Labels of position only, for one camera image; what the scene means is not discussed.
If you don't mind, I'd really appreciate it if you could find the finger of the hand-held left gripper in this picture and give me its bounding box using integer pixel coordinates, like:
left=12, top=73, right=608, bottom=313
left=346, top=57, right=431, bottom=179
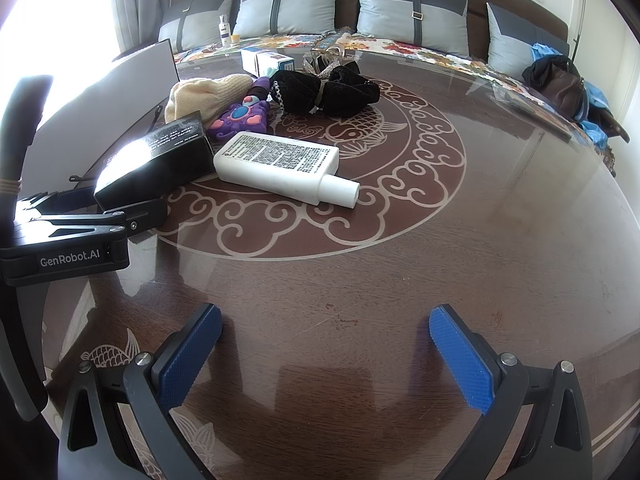
left=14, top=198, right=169, bottom=242
left=14, top=185, right=97, bottom=222

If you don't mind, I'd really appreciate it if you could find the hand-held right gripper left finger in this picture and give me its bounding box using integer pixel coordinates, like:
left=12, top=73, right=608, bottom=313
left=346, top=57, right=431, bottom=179
left=56, top=303, right=223, bottom=480

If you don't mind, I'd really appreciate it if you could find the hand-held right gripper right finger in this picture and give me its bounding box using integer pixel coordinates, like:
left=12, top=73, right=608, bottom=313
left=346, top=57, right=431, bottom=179
left=428, top=303, right=595, bottom=480

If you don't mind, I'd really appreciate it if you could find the black cardboard box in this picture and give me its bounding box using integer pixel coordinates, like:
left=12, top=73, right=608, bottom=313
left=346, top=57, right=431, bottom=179
left=93, top=112, right=216, bottom=212

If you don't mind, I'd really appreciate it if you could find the purple toy hairbrush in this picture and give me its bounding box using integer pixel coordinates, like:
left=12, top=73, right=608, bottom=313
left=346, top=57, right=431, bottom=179
left=209, top=77, right=272, bottom=149

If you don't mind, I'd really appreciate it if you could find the brown patterned glass desktop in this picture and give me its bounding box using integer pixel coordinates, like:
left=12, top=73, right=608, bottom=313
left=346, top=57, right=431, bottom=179
left=30, top=45, right=640, bottom=480

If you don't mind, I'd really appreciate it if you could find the cream knitted hat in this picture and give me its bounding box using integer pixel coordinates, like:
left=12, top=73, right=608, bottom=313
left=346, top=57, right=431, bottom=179
left=164, top=73, right=256, bottom=124

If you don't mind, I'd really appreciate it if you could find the white flat plastic bottle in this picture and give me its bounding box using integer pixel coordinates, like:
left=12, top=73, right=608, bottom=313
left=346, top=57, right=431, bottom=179
left=213, top=131, right=361, bottom=209

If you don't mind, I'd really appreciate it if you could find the white board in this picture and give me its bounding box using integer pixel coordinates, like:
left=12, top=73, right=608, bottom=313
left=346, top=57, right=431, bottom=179
left=37, top=38, right=181, bottom=161

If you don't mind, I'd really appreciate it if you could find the blue and white carton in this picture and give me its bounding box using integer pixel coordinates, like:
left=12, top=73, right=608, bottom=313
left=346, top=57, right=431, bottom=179
left=241, top=47, right=296, bottom=76

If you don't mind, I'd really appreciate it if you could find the grey two-tone cushion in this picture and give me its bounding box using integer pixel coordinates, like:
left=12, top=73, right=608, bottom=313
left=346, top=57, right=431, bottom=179
left=232, top=0, right=347, bottom=39
left=353, top=0, right=471, bottom=59
left=158, top=0, right=240, bottom=54
left=485, top=2, right=571, bottom=81

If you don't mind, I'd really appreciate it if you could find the grey curtain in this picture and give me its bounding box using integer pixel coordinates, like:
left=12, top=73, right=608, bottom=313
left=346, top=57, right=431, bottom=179
left=107, top=0, right=177, bottom=57

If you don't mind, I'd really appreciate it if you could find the black knitted hat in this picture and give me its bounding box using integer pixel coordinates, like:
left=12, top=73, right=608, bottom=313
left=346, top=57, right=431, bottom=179
left=269, top=61, right=382, bottom=115

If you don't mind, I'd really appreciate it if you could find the clear hair claw clip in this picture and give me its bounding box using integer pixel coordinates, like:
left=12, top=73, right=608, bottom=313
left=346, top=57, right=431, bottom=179
left=309, top=44, right=351, bottom=68

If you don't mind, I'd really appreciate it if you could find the brown sofa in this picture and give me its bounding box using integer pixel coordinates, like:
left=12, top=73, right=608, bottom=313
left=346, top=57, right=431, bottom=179
left=169, top=0, right=572, bottom=57

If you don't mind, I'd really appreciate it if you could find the blue cloth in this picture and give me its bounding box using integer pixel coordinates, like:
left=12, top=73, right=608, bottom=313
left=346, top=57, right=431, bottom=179
left=529, top=42, right=622, bottom=149

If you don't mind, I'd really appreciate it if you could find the floral sofa cover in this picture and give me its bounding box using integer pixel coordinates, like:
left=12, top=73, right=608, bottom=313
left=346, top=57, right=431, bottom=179
left=175, top=27, right=617, bottom=162

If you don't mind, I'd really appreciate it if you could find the grey curved chair rail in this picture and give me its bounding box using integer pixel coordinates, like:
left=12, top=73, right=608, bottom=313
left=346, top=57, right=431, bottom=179
left=0, top=284, right=49, bottom=422

